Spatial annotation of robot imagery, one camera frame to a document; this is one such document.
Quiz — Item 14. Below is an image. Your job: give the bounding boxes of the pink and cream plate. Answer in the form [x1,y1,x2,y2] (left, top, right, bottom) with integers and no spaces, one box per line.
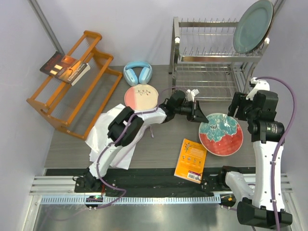
[124,84,159,111]

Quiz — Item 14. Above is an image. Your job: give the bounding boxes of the light blue headphones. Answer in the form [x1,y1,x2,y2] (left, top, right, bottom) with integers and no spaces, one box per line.
[123,61,153,87]

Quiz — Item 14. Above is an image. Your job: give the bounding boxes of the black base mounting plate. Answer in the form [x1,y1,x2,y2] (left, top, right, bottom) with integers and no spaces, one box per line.
[71,174,246,193]

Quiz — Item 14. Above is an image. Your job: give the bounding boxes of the orange wooden rack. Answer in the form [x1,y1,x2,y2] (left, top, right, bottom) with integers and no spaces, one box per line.
[27,30,123,140]

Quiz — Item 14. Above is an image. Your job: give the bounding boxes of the red and teal plate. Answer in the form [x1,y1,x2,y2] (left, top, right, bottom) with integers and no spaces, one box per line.
[198,113,244,157]

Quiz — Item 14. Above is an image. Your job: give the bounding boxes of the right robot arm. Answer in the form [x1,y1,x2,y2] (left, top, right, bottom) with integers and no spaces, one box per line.
[217,90,293,231]

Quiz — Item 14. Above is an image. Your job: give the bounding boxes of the dark teal floral plate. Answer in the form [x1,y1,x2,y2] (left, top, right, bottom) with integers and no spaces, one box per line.
[248,0,274,53]

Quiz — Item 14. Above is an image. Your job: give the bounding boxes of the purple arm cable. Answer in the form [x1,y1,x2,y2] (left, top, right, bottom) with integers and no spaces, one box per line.
[86,87,188,209]
[221,76,298,231]

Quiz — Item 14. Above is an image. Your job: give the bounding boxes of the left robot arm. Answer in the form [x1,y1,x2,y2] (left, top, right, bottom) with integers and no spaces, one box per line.
[83,89,208,192]

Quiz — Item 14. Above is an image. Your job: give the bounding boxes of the stainless steel dish rack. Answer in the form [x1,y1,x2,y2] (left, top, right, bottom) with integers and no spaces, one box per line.
[168,17,270,101]

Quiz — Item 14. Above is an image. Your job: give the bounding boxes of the dark paperback book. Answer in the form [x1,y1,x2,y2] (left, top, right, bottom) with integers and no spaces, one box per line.
[39,51,90,86]

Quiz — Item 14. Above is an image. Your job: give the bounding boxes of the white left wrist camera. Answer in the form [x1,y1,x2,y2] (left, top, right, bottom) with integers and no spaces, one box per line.
[186,89,199,102]

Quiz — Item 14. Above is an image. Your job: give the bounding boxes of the clear zip pouch purple trim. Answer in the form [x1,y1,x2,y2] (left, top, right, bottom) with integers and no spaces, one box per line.
[86,103,153,170]

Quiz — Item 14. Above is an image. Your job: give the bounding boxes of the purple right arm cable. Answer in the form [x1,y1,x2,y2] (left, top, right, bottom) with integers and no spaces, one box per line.
[221,76,298,231]

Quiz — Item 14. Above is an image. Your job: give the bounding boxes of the light teal plate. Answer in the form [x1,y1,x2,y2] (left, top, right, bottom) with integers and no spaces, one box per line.
[233,0,274,54]

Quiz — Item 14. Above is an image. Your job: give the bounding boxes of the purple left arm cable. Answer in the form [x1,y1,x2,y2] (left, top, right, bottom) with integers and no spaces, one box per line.
[86,87,188,209]

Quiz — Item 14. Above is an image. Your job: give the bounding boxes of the orange paperback book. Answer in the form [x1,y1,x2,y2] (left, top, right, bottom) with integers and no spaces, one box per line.
[174,139,207,184]

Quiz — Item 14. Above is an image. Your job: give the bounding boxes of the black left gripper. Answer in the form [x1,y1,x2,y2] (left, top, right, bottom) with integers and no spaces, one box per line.
[174,99,208,123]

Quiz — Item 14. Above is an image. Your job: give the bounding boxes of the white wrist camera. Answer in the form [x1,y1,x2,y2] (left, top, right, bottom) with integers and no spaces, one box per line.
[246,77,270,101]
[186,89,199,102]

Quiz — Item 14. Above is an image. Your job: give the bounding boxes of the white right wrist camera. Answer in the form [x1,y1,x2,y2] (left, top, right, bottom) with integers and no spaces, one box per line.
[246,77,270,101]

